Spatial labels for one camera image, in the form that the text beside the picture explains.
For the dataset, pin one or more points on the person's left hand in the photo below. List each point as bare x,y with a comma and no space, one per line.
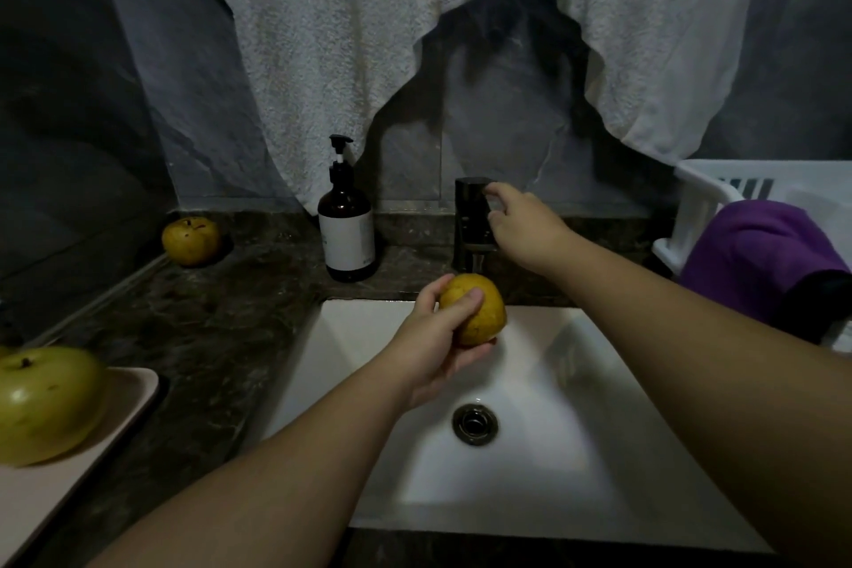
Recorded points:
426,348

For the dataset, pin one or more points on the person's right hand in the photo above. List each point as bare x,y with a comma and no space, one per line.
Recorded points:
526,231

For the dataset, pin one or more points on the black faucet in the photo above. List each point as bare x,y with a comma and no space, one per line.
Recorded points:
469,215

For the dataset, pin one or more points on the dark soap pump bottle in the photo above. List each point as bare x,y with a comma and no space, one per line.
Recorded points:
346,226

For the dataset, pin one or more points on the purple cloth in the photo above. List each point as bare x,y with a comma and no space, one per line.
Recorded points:
766,262

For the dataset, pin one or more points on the group of yellow apples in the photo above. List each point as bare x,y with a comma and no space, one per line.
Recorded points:
192,240

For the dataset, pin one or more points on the beige plastic tray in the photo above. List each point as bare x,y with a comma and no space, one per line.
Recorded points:
113,428

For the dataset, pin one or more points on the person's left forearm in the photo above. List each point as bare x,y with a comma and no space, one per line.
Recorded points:
253,488

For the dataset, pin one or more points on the person's right forearm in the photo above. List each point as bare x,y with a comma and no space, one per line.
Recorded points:
719,401

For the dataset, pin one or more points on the metal sink drain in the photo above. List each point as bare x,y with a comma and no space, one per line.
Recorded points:
475,423

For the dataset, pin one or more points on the white plastic basket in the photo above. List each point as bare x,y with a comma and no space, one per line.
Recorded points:
699,208

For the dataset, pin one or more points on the white sink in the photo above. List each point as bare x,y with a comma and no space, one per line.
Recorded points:
599,468

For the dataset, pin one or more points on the white hanging towel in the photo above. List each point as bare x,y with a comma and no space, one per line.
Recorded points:
320,42

